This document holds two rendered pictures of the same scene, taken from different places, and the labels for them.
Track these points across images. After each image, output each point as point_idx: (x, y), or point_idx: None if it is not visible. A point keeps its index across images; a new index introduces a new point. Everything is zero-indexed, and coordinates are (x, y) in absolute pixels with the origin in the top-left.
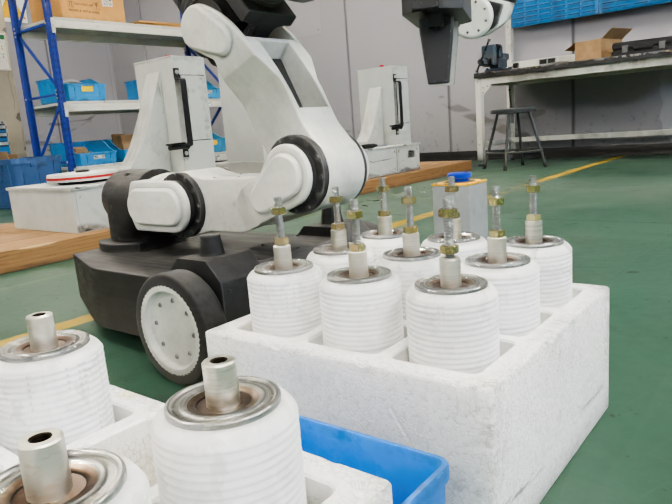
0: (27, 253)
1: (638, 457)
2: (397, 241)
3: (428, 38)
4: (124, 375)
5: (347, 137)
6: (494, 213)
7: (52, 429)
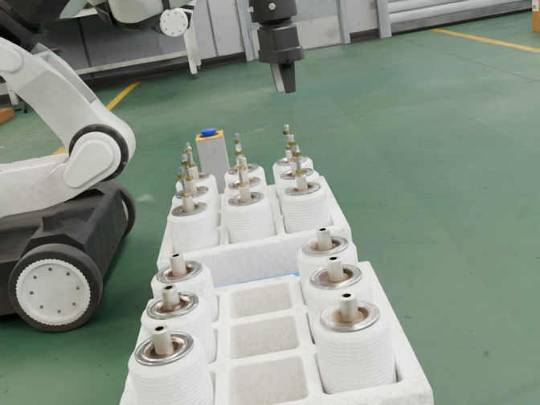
0: None
1: (366, 252)
2: (210, 180)
3: (284, 71)
4: (6, 346)
5: (118, 119)
6: (292, 149)
7: (330, 256)
